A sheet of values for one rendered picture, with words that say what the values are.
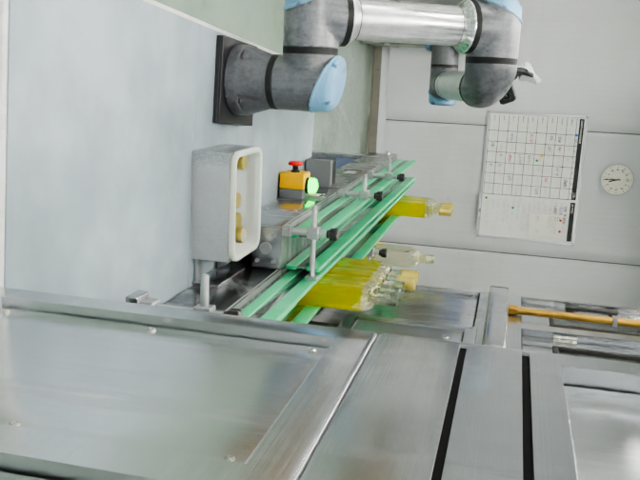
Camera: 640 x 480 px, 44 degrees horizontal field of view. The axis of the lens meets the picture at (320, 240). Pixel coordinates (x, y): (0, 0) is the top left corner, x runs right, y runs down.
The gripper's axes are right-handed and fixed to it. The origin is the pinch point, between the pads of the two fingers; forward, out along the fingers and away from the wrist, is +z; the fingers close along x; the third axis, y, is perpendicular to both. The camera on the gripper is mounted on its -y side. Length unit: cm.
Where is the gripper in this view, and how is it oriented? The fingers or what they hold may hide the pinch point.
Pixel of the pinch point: (515, 92)
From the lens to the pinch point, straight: 244.4
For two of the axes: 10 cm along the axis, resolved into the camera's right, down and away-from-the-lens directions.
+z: 5.0, 2.8, 8.2
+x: -8.6, 2.6, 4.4
